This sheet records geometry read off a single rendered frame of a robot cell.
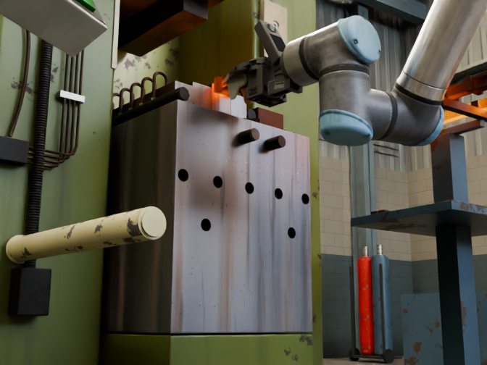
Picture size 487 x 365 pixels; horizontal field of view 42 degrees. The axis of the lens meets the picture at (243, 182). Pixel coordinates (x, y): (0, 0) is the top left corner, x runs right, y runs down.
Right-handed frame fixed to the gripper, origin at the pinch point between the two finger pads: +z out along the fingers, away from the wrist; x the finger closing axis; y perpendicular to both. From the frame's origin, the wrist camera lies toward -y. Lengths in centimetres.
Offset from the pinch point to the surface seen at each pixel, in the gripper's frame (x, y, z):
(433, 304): 347, 37, 167
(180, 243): -14.4, 36.7, -3.2
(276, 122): 17.0, 4.5, 3.0
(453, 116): 55, 0, -21
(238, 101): 5.1, 2.4, 3.0
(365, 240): 688, -70, 488
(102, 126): -21.0, 10.7, 16.9
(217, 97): -1.2, 3.0, 3.0
